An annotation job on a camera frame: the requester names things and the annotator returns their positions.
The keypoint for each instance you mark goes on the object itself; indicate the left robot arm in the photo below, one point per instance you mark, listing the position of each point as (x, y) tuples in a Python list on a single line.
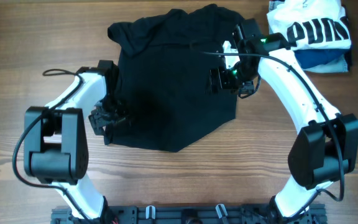
[(52, 152)]

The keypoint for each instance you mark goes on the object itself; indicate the black t-shirt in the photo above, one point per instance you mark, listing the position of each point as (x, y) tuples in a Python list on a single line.
[(164, 68)]

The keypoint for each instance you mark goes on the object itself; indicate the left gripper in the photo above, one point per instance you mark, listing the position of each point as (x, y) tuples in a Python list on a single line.
[(99, 121)]

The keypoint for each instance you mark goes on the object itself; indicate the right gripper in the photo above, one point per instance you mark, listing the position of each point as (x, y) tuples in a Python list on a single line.
[(215, 79)]

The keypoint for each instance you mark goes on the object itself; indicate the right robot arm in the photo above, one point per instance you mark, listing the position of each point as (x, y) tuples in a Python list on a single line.
[(325, 148)]

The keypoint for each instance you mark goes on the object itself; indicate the dark blue folded garment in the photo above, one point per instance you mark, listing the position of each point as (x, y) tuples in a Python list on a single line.
[(314, 57)]

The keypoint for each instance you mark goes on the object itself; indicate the white Puma t-shirt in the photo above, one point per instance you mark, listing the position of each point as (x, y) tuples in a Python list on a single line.
[(311, 24)]

